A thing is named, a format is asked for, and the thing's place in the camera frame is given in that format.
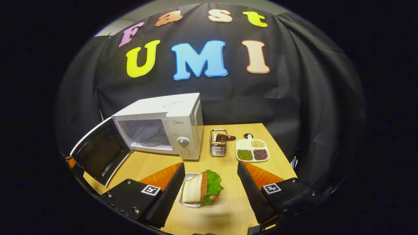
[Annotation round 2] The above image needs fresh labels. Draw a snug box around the white divided plate with beans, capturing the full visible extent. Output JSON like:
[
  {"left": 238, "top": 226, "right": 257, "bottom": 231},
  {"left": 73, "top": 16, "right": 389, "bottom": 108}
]
[{"left": 235, "top": 134, "right": 270, "bottom": 163}]

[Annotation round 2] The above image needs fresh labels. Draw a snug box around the white rectangular dish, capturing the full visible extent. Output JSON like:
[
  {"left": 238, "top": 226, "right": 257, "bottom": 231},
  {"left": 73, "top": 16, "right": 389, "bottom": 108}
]
[{"left": 177, "top": 172, "right": 205, "bottom": 208}]

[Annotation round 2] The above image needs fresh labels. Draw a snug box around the sandwich with lettuce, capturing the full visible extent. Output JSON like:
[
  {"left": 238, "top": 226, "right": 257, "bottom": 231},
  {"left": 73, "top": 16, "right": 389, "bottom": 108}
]
[{"left": 182, "top": 170, "right": 224, "bottom": 206}]

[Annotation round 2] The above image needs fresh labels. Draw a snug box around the brown wooden spoon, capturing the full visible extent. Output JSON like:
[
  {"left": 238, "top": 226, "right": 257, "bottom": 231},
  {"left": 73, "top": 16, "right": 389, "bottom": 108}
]
[{"left": 216, "top": 133, "right": 236, "bottom": 143}]

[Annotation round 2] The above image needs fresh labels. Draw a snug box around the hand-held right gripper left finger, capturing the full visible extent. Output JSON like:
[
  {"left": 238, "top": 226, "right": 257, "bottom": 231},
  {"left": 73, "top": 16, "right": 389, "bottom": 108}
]
[{"left": 100, "top": 162, "right": 186, "bottom": 229}]

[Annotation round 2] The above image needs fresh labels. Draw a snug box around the white microwave oven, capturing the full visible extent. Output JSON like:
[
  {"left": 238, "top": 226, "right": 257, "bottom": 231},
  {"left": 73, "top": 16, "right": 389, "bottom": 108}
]
[{"left": 70, "top": 93, "right": 203, "bottom": 187}]

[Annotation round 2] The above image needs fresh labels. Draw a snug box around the metal utensil holder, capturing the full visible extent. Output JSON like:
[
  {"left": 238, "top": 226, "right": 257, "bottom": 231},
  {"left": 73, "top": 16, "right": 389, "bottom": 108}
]
[{"left": 209, "top": 129, "right": 228, "bottom": 157}]

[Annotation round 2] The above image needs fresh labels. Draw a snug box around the black backdrop cloth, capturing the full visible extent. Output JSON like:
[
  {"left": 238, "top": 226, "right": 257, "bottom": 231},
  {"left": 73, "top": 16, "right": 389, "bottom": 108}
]
[{"left": 56, "top": 3, "right": 366, "bottom": 193}]

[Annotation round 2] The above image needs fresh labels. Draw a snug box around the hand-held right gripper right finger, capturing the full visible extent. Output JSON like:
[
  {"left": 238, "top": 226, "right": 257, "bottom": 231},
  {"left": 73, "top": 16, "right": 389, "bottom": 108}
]
[{"left": 237, "top": 161, "right": 324, "bottom": 226}]

